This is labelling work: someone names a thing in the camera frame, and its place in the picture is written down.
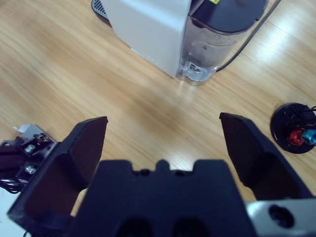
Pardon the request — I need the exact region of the blue coffee capsule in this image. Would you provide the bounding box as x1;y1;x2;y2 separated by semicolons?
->
303;129;316;146

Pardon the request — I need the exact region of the black cable at white block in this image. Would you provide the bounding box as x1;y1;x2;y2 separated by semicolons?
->
0;179;20;195

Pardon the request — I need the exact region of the white block with dark post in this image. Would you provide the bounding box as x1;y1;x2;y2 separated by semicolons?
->
0;124;59;196

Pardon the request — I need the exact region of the red coffee capsule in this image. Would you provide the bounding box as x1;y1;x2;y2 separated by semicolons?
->
288;129;304;146

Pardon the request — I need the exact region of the black capsule holder with rods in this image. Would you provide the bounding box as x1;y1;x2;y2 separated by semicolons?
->
270;102;316;154

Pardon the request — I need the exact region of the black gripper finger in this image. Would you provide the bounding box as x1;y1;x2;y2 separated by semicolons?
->
219;112;314;202
7;116;109;224

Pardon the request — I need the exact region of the black coffee machine power cord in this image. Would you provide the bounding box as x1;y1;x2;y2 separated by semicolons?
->
217;0;282;72

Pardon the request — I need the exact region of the white capsule coffee machine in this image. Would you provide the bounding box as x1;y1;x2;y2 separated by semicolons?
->
91;0;193;79

